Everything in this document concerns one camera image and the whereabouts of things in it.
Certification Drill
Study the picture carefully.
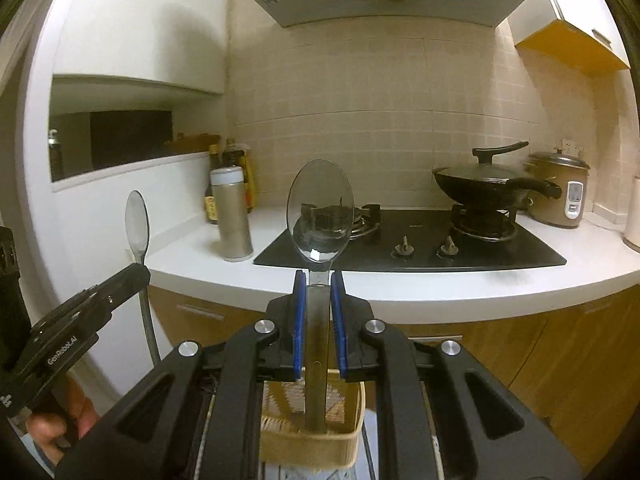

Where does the wok lid with black handle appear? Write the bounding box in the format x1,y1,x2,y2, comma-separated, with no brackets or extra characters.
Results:
432,141,529,181

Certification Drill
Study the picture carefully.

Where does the wooden base cabinet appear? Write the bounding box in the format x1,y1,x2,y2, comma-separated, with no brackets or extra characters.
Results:
146,284,640,456

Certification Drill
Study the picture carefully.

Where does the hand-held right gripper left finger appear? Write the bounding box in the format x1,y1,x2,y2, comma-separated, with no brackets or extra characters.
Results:
55,270,308,480

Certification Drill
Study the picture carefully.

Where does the black gas stove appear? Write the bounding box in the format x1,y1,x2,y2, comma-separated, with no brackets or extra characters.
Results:
253,204,567,273

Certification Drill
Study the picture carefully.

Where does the white and yellow wall cabinet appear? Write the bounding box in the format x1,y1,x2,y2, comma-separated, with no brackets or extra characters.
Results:
507,0,632,73

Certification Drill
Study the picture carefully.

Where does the wide dark sauce bottle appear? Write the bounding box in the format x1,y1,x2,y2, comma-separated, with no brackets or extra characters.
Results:
221,138,259,212

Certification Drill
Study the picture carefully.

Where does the person's left hand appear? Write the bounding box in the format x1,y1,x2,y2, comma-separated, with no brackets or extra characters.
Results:
25,380,98,456

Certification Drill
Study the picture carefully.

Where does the black wok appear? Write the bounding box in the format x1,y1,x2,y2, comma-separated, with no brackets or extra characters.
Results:
432,166,563,209

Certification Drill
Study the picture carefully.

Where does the slim dark sauce bottle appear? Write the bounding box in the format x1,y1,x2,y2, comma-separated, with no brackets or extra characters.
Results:
204,144,223,225

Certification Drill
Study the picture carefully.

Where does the large metal spoon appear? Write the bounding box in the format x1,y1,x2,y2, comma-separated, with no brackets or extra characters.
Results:
286,159,355,433

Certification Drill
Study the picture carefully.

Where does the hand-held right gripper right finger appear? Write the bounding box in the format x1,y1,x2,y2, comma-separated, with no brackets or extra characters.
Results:
330,270,583,480

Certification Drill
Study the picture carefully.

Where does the long metal drawer handle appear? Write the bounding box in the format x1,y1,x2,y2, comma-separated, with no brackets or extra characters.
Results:
177,304,226,320

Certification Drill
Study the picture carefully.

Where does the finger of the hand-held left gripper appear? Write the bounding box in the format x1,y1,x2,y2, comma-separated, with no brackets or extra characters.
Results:
70,263,152,333

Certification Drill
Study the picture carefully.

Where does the beige rice cooker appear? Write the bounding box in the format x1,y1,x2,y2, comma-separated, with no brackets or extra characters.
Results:
523,149,591,229

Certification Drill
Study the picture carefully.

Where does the small metal spoon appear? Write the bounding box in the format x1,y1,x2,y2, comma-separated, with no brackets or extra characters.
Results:
124,190,162,367

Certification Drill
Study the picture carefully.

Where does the beige thermos canister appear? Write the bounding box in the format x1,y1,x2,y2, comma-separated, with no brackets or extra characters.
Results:
210,166,254,262

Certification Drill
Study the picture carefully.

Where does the yellow plastic utensil basket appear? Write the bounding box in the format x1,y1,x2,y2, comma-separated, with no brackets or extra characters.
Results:
260,367,366,473

